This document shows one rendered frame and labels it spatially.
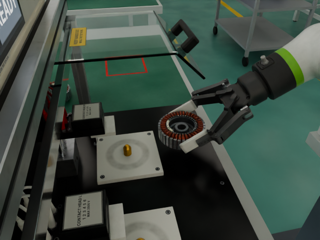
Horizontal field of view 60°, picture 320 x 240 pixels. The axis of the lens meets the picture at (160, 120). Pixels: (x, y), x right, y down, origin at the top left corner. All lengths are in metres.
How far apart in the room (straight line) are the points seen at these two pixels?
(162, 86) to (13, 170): 0.79
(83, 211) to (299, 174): 1.57
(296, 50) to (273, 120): 1.59
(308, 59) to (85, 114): 0.47
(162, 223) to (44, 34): 0.39
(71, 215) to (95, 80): 0.71
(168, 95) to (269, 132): 1.26
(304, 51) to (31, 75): 0.51
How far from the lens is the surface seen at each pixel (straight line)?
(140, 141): 0.72
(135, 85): 1.01
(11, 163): 0.25
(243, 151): 1.88
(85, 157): 0.72
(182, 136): 0.62
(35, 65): 0.37
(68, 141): 0.69
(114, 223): 0.46
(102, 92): 0.99
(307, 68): 0.65
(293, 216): 1.65
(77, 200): 0.44
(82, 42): 0.55
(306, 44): 0.66
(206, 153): 0.71
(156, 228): 0.56
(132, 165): 0.66
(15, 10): 0.43
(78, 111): 0.61
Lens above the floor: 1.27
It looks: 38 degrees down
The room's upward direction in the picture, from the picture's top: straight up
